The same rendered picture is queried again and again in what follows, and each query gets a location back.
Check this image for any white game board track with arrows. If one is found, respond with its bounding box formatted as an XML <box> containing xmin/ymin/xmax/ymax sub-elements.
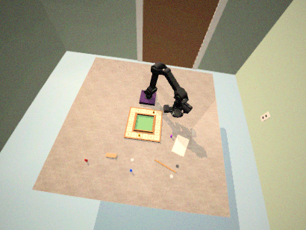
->
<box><xmin>125</xmin><ymin>108</ymin><xmax>162</xmax><ymax>141</ymax></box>

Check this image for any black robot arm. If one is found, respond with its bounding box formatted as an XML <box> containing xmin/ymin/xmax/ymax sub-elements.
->
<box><xmin>144</xmin><ymin>61</ymin><xmax>193</xmax><ymax>118</ymax></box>

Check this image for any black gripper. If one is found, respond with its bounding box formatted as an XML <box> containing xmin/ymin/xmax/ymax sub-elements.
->
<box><xmin>163</xmin><ymin>104</ymin><xmax>181</xmax><ymax>114</ymax></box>

